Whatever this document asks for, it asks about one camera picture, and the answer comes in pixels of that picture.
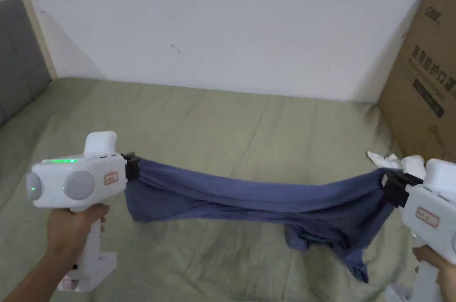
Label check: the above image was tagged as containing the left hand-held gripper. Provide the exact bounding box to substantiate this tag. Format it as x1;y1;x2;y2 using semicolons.
26;131;140;292

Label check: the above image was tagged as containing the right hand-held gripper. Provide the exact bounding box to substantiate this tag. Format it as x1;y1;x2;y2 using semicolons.
380;158;456;302

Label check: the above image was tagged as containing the dark blue shirt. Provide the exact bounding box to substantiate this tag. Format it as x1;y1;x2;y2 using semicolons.
124;157;396;284

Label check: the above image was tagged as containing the person's left forearm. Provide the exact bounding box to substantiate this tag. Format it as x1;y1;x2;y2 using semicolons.
0;241;77;302

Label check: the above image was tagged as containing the person's left hand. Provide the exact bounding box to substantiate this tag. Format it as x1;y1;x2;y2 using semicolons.
46;205;109;261

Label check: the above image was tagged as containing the person's right hand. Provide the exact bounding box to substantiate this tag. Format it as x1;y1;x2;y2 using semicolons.
412;245;456;295

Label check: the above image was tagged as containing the white crumpled cloth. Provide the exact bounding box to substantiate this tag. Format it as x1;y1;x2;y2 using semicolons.
367;151;428;183

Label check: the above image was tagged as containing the brown cardboard carton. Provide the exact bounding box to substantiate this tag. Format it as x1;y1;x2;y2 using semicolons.
378;0;456;167

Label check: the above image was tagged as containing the grey padded headboard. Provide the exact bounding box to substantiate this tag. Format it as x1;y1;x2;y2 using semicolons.
0;0;59;127

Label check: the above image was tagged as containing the bed with pale green sheet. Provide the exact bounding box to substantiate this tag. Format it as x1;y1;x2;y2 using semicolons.
0;77;456;302

